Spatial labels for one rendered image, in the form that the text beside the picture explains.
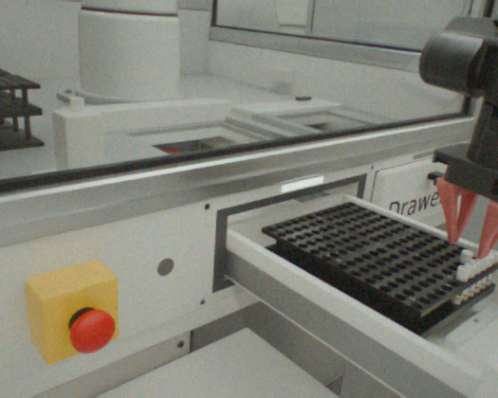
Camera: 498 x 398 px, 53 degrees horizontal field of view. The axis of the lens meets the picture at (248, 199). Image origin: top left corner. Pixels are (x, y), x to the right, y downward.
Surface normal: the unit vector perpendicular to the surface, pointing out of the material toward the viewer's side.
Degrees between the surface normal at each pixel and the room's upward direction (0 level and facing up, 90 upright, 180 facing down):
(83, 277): 0
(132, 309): 90
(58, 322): 90
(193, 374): 0
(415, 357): 90
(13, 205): 90
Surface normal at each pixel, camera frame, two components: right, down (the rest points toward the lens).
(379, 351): -0.75, 0.18
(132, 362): 0.65, 0.32
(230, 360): 0.07, -0.93
